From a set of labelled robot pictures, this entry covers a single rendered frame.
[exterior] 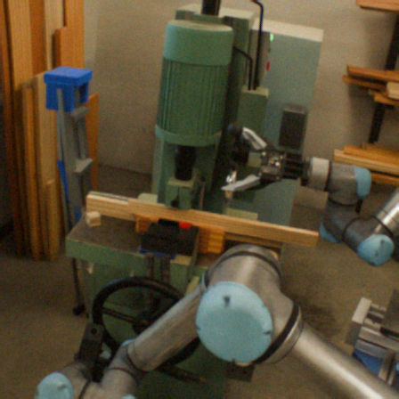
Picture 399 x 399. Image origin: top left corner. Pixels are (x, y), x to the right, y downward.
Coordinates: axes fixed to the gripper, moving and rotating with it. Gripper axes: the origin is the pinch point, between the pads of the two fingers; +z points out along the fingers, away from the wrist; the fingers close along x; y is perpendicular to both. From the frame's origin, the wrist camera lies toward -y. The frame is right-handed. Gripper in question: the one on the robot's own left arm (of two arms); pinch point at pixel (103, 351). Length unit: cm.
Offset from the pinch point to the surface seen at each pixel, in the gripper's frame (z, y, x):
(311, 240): 23, -38, 48
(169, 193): 15.3, -43.7, 6.8
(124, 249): 13.1, -26.3, -2.3
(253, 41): 23, -94, 22
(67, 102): 69, -76, -51
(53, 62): 139, -113, -95
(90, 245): 12.5, -25.5, -11.9
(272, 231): 23, -39, 36
